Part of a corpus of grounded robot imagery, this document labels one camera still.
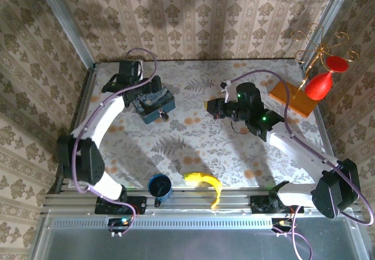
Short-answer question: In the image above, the starry night tin box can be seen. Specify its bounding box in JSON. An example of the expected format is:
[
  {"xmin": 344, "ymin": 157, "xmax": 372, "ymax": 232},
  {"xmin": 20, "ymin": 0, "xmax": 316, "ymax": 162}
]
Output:
[{"xmin": 132, "ymin": 87, "xmax": 176, "ymax": 125}]

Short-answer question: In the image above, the floral patterned table cover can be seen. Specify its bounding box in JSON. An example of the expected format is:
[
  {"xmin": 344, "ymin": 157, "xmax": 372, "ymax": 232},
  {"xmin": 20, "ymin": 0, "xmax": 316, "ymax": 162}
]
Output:
[{"xmin": 69, "ymin": 59, "xmax": 336, "ymax": 189}]

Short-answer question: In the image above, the orange wooden block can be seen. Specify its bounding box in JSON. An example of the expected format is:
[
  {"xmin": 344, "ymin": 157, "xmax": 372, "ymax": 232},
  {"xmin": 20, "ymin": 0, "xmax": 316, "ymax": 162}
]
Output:
[{"xmin": 268, "ymin": 79, "xmax": 320, "ymax": 119}]

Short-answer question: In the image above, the red goblet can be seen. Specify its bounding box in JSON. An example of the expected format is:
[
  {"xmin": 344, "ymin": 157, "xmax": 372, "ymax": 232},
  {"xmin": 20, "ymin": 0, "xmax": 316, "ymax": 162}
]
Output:
[{"xmin": 304, "ymin": 55, "xmax": 350, "ymax": 101}]

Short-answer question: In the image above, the yellow banana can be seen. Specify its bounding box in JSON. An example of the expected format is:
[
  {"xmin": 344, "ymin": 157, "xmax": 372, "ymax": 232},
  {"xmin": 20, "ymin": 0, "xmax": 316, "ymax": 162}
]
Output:
[{"xmin": 183, "ymin": 171, "xmax": 223, "ymax": 210}]

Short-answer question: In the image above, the blue mug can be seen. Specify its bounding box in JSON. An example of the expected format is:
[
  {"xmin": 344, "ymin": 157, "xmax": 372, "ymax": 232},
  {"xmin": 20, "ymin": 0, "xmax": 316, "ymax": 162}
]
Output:
[{"xmin": 147, "ymin": 174, "xmax": 173, "ymax": 208}]

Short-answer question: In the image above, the small circuit board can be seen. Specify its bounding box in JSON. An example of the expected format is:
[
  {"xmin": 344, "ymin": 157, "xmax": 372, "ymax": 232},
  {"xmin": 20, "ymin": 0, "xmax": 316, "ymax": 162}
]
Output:
[
  {"xmin": 107, "ymin": 217, "xmax": 133, "ymax": 238},
  {"xmin": 271, "ymin": 218, "xmax": 297, "ymax": 238}
]

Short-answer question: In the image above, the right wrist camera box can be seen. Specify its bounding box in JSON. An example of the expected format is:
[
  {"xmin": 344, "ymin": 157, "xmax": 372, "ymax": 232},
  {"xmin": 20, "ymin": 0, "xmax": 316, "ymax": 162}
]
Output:
[{"xmin": 221, "ymin": 80, "xmax": 264, "ymax": 109}]

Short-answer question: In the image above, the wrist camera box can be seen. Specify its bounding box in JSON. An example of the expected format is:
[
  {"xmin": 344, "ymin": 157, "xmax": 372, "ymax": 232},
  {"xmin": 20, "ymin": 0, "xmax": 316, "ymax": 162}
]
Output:
[
  {"xmin": 117, "ymin": 60, "xmax": 145, "ymax": 83},
  {"xmin": 221, "ymin": 80, "xmax": 264, "ymax": 109}
]

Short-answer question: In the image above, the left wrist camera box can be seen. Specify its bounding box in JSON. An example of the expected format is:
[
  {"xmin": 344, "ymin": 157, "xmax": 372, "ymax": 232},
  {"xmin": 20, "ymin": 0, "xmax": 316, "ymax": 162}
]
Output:
[{"xmin": 117, "ymin": 60, "xmax": 145, "ymax": 83}]

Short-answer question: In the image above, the purple cable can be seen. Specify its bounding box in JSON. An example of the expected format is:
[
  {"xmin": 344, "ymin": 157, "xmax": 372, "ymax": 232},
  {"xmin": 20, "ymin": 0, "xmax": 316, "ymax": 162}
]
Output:
[
  {"xmin": 230, "ymin": 69, "xmax": 375, "ymax": 260},
  {"xmin": 71, "ymin": 48, "xmax": 159, "ymax": 237}
]

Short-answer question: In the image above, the aluminium table side rail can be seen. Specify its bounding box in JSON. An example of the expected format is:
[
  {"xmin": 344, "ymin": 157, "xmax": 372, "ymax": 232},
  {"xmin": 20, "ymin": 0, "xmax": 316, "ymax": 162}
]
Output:
[
  {"xmin": 54, "ymin": 63, "xmax": 98, "ymax": 191},
  {"xmin": 298, "ymin": 59, "xmax": 354, "ymax": 192}
]

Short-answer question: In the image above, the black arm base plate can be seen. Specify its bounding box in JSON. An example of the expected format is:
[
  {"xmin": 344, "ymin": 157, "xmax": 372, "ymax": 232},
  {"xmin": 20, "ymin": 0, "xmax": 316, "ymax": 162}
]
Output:
[
  {"xmin": 94, "ymin": 196, "xmax": 147, "ymax": 215},
  {"xmin": 250, "ymin": 194, "xmax": 305, "ymax": 214}
]

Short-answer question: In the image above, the gold wire stand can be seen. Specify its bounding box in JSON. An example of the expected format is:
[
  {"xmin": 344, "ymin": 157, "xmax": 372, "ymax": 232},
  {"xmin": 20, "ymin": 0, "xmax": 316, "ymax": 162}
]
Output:
[{"xmin": 289, "ymin": 22, "xmax": 360, "ymax": 100}]

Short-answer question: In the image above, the aluminium front rail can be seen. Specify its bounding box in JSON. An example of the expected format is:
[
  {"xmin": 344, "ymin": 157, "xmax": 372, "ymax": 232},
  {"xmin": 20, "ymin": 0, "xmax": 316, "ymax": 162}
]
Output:
[{"xmin": 40, "ymin": 187, "xmax": 363, "ymax": 216}]

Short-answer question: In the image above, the aluminium frame post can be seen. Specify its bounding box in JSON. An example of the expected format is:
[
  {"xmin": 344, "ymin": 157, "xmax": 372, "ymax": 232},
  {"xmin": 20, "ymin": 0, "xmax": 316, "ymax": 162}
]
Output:
[
  {"xmin": 301, "ymin": 0, "xmax": 357, "ymax": 65},
  {"xmin": 33, "ymin": 0, "xmax": 97, "ymax": 66}
]

